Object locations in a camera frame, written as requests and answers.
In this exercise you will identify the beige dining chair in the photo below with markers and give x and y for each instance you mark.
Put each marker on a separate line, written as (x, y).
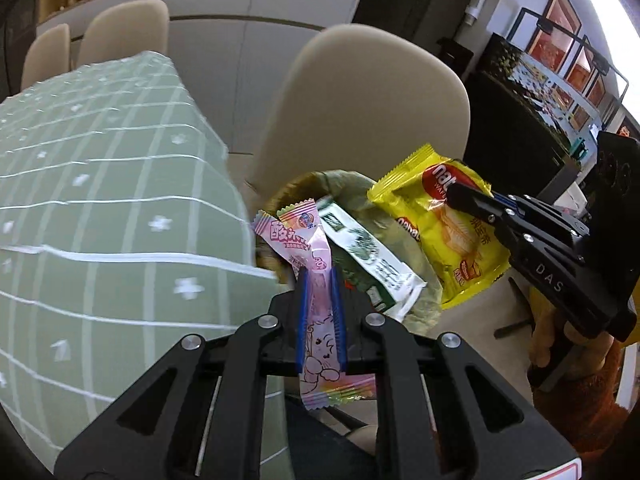
(45, 55)
(125, 30)
(360, 105)

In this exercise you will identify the red framed pictures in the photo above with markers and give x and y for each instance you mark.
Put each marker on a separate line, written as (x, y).
(565, 25)

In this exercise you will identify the green white snack wrapper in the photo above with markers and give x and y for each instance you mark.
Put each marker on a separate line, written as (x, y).
(380, 265)

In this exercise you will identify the black sideboard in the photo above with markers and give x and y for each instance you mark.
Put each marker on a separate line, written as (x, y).
(515, 130)

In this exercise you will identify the beige wall cabinet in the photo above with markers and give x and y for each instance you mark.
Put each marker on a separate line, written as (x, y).
(240, 0)

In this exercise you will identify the white cylinder wall device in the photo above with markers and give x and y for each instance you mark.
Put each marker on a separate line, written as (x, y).
(476, 6)

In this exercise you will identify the yellow wafer packet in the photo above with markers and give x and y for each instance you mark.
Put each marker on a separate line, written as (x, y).
(440, 230)

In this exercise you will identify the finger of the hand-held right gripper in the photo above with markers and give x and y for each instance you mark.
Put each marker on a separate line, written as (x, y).
(475, 202)
(515, 201)

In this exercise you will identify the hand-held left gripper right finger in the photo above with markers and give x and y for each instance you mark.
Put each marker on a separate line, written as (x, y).
(340, 320)

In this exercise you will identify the person's right hand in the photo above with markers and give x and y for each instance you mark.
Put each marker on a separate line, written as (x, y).
(547, 340)

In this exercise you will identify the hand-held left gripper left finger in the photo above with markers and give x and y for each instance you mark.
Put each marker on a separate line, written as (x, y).
(302, 320)

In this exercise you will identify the pink candy wrapper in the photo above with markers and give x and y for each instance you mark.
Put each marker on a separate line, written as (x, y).
(320, 310)

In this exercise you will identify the person's right forearm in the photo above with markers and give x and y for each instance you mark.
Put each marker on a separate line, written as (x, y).
(600, 405)

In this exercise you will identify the green checkered tablecloth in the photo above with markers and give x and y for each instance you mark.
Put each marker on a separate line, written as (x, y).
(115, 200)

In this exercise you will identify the trash bin with yellow liner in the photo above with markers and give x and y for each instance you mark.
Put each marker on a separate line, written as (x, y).
(425, 305)

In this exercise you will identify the black metal frame stand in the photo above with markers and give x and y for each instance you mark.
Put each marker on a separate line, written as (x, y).
(590, 55)

